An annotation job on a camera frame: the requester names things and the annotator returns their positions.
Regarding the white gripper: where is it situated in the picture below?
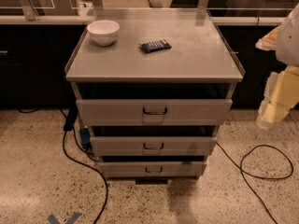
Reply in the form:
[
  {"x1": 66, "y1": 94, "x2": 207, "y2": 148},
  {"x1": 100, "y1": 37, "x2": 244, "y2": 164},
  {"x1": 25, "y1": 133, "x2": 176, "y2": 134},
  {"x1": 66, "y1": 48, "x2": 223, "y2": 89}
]
[{"x1": 255, "y1": 26, "x2": 299, "y2": 129}]

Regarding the grey top drawer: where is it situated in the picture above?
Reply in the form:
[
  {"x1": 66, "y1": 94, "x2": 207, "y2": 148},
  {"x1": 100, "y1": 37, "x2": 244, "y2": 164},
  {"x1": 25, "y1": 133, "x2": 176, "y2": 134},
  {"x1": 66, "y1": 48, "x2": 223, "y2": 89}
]
[{"x1": 77, "y1": 99, "x2": 232, "y2": 126}]

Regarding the grey drawer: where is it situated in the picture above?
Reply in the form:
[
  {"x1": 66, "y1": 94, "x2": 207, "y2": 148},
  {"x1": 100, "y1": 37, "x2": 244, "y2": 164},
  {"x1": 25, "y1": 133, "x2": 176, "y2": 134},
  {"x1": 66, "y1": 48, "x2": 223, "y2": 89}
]
[
  {"x1": 91, "y1": 136, "x2": 217, "y2": 156},
  {"x1": 77, "y1": 99, "x2": 232, "y2": 126},
  {"x1": 100, "y1": 161, "x2": 206, "y2": 178}
]

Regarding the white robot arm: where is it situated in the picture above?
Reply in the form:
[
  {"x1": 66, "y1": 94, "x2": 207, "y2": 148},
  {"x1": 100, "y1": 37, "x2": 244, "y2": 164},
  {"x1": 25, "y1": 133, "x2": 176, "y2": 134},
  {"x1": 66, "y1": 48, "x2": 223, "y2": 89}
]
[{"x1": 256, "y1": 5, "x2": 299, "y2": 129}]

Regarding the grey drawer cabinet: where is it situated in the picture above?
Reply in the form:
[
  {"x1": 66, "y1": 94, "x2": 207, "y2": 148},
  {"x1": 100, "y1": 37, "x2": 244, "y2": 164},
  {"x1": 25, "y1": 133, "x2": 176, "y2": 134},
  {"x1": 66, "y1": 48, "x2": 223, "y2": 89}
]
[{"x1": 66, "y1": 8, "x2": 244, "y2": 181}]

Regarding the grey bottom drawer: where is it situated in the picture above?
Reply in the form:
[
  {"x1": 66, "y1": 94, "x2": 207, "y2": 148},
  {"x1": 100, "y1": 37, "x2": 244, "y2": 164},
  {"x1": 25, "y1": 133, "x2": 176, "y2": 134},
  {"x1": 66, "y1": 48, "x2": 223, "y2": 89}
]
[{"x1": 100, "y1": 161, "x2": 206, "y2": 178}]

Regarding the grey middle drawer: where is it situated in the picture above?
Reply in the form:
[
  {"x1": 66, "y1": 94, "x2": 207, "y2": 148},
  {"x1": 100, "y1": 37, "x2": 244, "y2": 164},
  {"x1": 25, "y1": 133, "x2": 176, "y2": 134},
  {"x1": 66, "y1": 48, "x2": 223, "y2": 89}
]
[{"x1": 91, "y1": 136, "x2": 217, "y2": 156}]

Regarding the dark blue snack packet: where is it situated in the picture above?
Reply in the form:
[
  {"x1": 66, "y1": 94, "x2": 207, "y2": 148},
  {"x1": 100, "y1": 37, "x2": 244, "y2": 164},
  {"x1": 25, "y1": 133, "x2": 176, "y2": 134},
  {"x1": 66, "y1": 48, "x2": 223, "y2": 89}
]
[{"x1": 140, "y1": 39, "x2": 172, "y2": 53}]

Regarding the white ceramic bowl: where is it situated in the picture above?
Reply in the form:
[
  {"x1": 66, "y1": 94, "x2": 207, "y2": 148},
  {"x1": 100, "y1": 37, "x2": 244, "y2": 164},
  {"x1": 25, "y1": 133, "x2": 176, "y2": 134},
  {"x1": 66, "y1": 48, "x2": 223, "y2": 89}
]
[{"x1": 87, "y1": 20, "x2": 120, "y2": 46}]

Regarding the blue power adapter box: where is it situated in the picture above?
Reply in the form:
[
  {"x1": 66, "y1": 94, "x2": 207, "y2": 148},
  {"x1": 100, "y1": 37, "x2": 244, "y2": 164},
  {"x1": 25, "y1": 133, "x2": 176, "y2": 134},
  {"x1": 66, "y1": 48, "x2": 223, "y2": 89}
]
[{"x1": 79, "y1": 128, "x2": 91, "y2": 147}]

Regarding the black power plug block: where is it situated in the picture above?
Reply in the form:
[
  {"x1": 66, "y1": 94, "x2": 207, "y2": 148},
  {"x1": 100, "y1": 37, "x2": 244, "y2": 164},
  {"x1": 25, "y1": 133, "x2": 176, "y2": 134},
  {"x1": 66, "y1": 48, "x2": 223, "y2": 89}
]
[{"x1": 64, "y1": 105, "x2": 78, "y2": 132}]

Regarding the black cable right floor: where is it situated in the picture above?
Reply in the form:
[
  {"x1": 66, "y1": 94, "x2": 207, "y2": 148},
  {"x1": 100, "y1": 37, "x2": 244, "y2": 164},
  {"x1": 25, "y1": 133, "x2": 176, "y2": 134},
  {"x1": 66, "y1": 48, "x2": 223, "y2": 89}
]
[{"x1": 216, "y1": 142, "x2": 294, "y2": 224}]

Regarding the black cable floor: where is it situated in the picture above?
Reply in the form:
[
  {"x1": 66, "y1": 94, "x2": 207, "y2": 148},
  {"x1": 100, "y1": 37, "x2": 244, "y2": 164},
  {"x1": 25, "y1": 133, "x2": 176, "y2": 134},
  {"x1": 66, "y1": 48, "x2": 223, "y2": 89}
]
[
  {"x1": 216, "y1": 142, "x2": 294, "y2": 224},
  {"x1": 59, "y1": 109, "x2": 109, "y2": 224}
]

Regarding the black cable left floor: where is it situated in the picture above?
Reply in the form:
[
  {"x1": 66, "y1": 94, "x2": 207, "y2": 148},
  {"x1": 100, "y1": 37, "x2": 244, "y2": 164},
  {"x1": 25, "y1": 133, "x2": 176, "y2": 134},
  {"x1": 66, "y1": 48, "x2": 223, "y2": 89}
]
[{"x1": 59, "y1": 109, "x2": 109, "y2": 224}]

